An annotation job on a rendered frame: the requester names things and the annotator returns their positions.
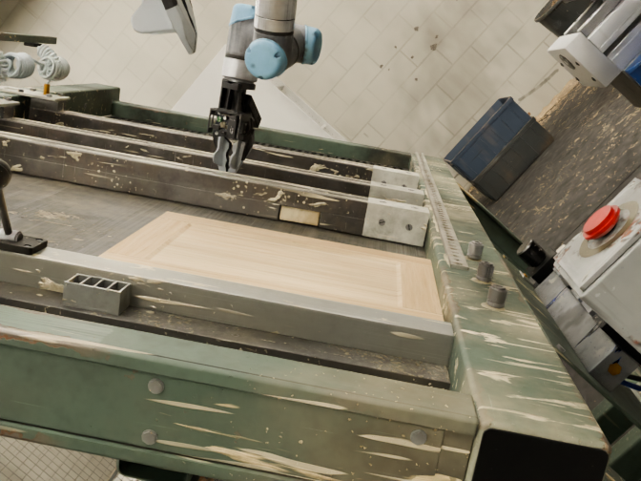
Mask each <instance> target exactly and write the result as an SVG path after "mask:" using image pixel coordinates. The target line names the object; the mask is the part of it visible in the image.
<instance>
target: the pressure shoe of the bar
mask: <svg viewBox="0 0 641 481"><path fill-rule="evenodd" d="M320 217H321V212H315V211H310V210H305V209H299V208H295V207H289V206H284V205H282V206H281V208H280V214H279V219H280V220H288V221H293V222H298V223H304V224H309V225H315V226H318V225H319V222H320Z"/></svg>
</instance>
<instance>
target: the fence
mask: <svg viewBox="0 0 641 481"><path fill-rule="evenodd" d="M76 273H78V274H83V275H89V276H94V277H98V278H104V279H109V280H114V281H119V282H128V283H131V284H132V286H131V295H130V303H129V305H131V306H136V307H141V308H147V309H152V310H156V311H161V312H167V313H172V314H176V315H181V316H187V317H192V318H197V319H201V320H207V321H212V322H217V323H222V324H231V325H236V326H241V327H247V328H252V329H256V330H261V331H267V332H272V333H277V334H282V335H287V336H292V337H297V338H303V339H307V340H312V341H317V342H323V343H328V344H332V345H342V346H347V347H352V348H356V349H362V350H367V351H372V352H377V353H382V354H387V355H392V356H397V357H403V358H407V359H412V360H417V361H423V362H428V363H432V364H437V365H443V366H448V363H449V358H450V354H451V349H452V346H453V341H454V333H453V329H452V325H451V323H447V322H442V321H437V320H431V319H427V318H422V317H416V316H411V315H406V314H401V313H396V312H391V311H385V310H380V309H376V308H370V307H365V306H360V305H354V304H350V303H340V302H335V301H330V300H325V299H320V298H315V297H309V296H304V295H300V294H294V293H289V292H284V291H278V290H274V289H269V288H263V287H258V286H253V285H248V284H243V283H238V282H228V281H224V280H218V279H213V278H208V277H202V276H198V275H193V274H187V273H182V272H177V271H172V270H167V269H162V268H156V267H151V266H147V265H141V264H136V263H131V262H125V261H117V260H111V259H106V258H101V257H97V256H91V255H86V254H81V253H75V252H71V251H66V250H60V249H55V248H50V247H46V248H44V249H42V250H40V251H38V252H36V253H34V254H32V255H24V254H19V253H14V252H9V251H4V250H0V281H1V282H11V283H16V284H21V285H26V286H31V287H36V288H41V289H47V290H51V291H56V292H61V293H63V289H64V282H66V281H67V280H69V279H70V278H72V277H73V276H75V275H76Z"/></svg>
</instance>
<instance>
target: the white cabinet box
mask: <svg viewBox="0 0 641 481"><path fill-rule="evenodd" d="M226 45H227V43H226V44H225V45H224V46H223V47H222V49H221V50H220V51H219V52H218V53H217V55H216V56H215V57H214V59H213V60H212V61H211V62H210V63H209V65H208V66H207V67H206V68H205V69H204V71H203V72H202V73H201V74H200V75H199V77H198V78H197V79H196V80H195V82H194V83H193V84H192V85H191V87H190V88H189V89H188V90H187V91H186V93H185V94H184V95H183V96H182V97H181V98H180V99H179V101H178V102H177V103H176V105H175V106H174V107H173V109H172V110H171V111H177V112H182V113H187V114H193V115H203V116H209V113H210V108H218V103H219V96H220V90H221V82H222V78H224V76H222V75H221V74H222V67H223V61H224V57H225V51H226ZM254 84H256V89H255V90H254V91H252V90H247V91H246V94H249V95H251V96H252V97H253V99H254V101H255V103H256V106H257V108H258V112H259V114H260V116H261V122H260V124H259V126H262V127H267V128H273V129H279V130H283V131H289V132H295V133H300V134H306V135H310V136H321V137H326V138H332V139H337V140H342V141H347V140H346V139H345V138H344V137H343V136H341V135H340V134H339V133H338V132H337V131H336V130H335V129H334V128H333V127H331V126H330V125H329V124H328V123H327V122H326V121H325V120H324V119H323V118H322V117H320V116H319V115H318V114H317V113H316V112H315V111H314V110H313V109H312V108H310V107H309V106H308V105H307V104H306V103H305V102H304V101H303V100H302V99H301V98H299V97H298V96H297V95H296V94H295V93H294V92H293V91H292V90H291V89H289V88H288V87H287V86H286V85H285V84H284V83H283V82H282V81H281V80H280V79H278V78H277V77H274V78H272V79H268V80H261V79H259V78H258V81H257V82H254Z"/></svg>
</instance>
